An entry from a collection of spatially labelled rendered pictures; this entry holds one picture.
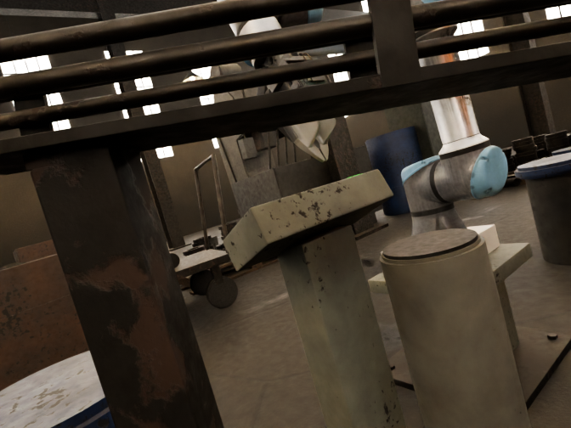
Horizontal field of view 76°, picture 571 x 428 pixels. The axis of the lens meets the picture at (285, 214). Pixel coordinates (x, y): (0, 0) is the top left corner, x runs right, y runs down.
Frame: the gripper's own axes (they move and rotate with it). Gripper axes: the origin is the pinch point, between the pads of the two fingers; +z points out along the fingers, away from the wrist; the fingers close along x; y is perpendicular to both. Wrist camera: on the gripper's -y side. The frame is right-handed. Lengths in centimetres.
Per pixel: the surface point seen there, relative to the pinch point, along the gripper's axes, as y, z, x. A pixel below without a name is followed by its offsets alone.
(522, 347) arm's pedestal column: -27, 59, 59
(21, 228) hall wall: -1024, -456, -38
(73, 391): -25, 15, -41
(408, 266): 13.1, 20.8, -9.3
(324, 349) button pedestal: -5.1, 26.3, -12.4
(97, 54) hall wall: -871, -876, 274
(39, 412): -24, 16, -45
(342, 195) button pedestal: 5.5, 8.9, -5.3
